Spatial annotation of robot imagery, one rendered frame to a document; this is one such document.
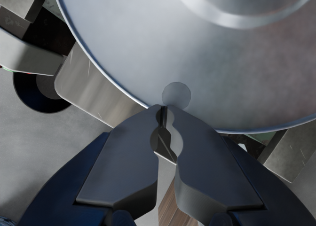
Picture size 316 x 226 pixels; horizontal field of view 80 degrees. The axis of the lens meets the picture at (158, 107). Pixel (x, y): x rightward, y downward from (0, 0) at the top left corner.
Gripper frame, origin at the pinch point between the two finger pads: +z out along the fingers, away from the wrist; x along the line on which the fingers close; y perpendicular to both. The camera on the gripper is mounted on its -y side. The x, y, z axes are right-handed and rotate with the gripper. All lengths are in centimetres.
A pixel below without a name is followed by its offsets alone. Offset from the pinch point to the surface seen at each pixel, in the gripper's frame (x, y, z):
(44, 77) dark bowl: -53, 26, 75
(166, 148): 0.5, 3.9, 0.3
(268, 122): 8.5, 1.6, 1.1
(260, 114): 7.8, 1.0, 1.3
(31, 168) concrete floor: -61, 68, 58
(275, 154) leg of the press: 18.8, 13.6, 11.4
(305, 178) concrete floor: 79, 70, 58
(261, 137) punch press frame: 16.1, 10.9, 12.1
